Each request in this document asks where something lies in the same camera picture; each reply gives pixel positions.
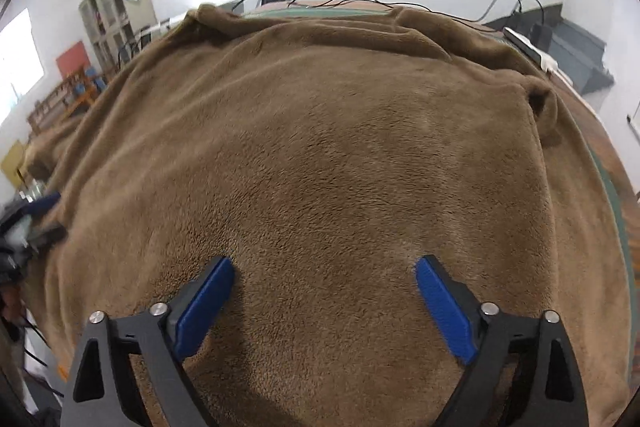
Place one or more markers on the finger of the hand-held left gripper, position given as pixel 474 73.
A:
pixel 45 203
pixel 50 236

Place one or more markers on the wooden bench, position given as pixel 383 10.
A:
pixel 55 99

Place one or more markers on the red board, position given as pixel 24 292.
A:
pixel 72 59

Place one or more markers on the white power strip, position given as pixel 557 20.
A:
pixel 527 44

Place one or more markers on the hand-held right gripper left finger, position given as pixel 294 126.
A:
pixel 207 302

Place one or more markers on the green table mat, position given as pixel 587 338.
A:
pixel 612 192

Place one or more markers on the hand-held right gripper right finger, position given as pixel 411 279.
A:
pixel 442 302

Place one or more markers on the black charger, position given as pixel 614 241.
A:
pixel 541 36

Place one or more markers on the window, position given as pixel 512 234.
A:
pixel 17 67

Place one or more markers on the grey steps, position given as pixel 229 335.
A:
pixel 582 52

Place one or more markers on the brown fleece garment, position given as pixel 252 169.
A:
pixel 320 157

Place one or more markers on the grey glass-door cabinet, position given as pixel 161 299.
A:
pixel 117 17

